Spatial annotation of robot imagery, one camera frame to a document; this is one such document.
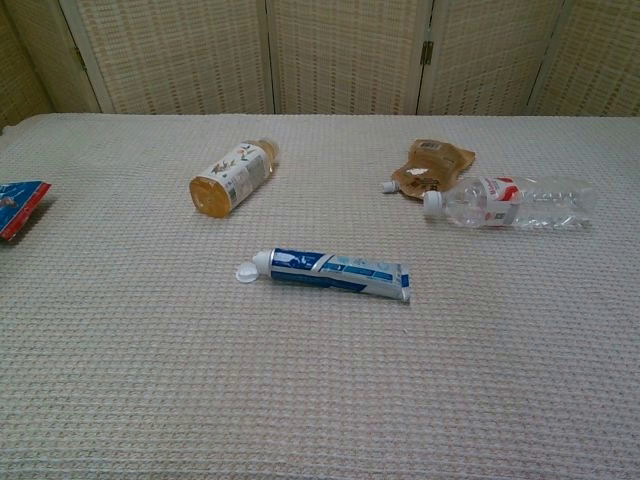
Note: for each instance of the clear plastic water bottle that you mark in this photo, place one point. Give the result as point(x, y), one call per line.
point(500, 202)

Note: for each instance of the brown spout pouch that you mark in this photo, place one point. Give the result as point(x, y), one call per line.
point(425, 167)

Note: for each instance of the brass screen hinge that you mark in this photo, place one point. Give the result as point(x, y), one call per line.
point(426, 52)

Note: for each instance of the blue red snack bag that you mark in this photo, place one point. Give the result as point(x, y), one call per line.
point(20, 205)

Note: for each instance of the blue white toothpaste tube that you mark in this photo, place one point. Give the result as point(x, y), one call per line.
point(320, 272)

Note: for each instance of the amber tea bottle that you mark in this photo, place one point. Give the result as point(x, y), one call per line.
point(235, 175)

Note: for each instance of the woven folding screen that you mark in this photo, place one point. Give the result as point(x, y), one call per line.
point(175, 50)

